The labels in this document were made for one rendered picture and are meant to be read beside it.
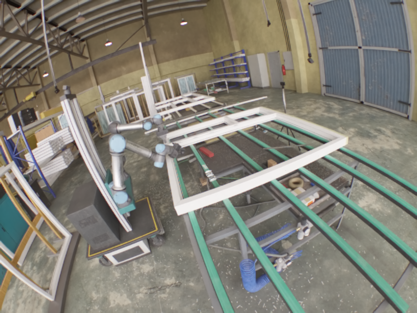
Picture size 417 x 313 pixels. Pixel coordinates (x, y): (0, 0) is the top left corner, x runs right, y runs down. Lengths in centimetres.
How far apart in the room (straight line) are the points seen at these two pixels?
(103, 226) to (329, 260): 213
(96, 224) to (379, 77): 745
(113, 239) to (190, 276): 84
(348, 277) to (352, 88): 648
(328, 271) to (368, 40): 650
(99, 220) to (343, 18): 804
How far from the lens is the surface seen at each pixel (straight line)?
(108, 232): 191
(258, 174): 113
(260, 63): 1097
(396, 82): 666
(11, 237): 431
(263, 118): 224
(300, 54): 870
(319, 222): 96
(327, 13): 792
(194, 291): 176
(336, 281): 180
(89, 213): 179
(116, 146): 132
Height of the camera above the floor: 158
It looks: 26 degrees down
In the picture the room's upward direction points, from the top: 14 degrees counter-clockwise
